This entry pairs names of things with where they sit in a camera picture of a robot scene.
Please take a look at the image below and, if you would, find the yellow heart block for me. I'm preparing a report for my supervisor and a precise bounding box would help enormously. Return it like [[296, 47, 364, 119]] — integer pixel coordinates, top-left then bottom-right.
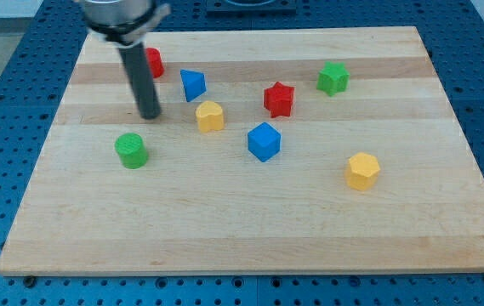
[[195, 100, 225, 133]]

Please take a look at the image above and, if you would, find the green cylinder block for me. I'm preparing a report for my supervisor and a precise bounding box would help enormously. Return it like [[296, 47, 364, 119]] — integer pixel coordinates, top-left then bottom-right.
[[114, 133, 149, 169]]

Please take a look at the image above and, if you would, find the green star block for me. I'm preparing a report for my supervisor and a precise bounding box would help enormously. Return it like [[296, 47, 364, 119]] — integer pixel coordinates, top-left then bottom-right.
[[316, 61, 350, 96]]

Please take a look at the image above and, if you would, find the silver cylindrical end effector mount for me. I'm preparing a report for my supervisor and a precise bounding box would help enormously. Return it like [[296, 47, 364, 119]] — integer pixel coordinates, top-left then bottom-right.
[[77, 0, 171, 46]]

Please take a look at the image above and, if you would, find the yellow hexagon block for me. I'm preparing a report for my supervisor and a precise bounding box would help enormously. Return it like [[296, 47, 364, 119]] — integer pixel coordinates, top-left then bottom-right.
[[344, 152, 381, 191]]

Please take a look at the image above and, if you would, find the blue cube block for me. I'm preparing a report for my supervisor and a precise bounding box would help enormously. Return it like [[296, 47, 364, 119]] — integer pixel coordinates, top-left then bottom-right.
[[248, 122, 282, 162]]

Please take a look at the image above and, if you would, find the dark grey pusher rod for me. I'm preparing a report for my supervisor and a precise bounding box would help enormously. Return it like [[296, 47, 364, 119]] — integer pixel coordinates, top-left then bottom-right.
[[118, 42, 162, 120]]

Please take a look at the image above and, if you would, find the red star block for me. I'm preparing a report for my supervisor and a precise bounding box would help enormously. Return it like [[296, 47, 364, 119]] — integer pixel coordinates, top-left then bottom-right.
[[263, 82, 295, 118]]

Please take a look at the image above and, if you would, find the wooden board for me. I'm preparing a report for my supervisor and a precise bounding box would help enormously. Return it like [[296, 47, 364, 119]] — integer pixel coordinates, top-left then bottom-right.
[[0, 26, 484, 276]]

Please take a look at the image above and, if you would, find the red cylinder block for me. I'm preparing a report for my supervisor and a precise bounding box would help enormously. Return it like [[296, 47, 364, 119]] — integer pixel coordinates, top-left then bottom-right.
[[145, 48, 165, 78]]

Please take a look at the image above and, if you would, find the blue triangle block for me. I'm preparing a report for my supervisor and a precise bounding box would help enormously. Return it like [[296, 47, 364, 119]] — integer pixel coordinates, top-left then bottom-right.
[[180, 70, 207, 102]]

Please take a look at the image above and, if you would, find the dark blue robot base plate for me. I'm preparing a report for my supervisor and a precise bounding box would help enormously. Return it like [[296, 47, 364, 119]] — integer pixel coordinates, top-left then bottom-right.
[[204, 0, 297, 15]]

